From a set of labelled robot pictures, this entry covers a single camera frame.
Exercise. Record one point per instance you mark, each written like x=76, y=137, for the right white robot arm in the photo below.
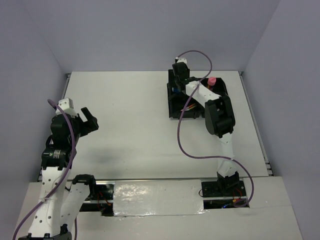
x=191, y=97

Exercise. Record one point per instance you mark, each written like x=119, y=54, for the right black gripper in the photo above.
x=172, y=77

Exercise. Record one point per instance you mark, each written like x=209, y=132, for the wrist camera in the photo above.
x=181, y=60
x=67, y=106

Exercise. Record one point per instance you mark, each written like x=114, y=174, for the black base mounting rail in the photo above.
x=146, y=198

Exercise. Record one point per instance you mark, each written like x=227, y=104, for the black compartment organizer tray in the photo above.
x=176, y=102

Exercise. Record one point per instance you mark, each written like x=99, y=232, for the orange slim highlighter pen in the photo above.
x=190, y=107

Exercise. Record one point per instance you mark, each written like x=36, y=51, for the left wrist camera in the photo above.
x=67, y=106

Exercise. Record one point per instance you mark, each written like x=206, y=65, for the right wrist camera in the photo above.
x=181, y=60

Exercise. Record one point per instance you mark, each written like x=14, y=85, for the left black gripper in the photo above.
x=90, y=125

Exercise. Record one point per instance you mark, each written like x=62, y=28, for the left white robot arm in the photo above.
x=54, y=215

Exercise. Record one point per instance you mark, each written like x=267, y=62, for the pink capped crayon tube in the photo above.
x=211, y=82

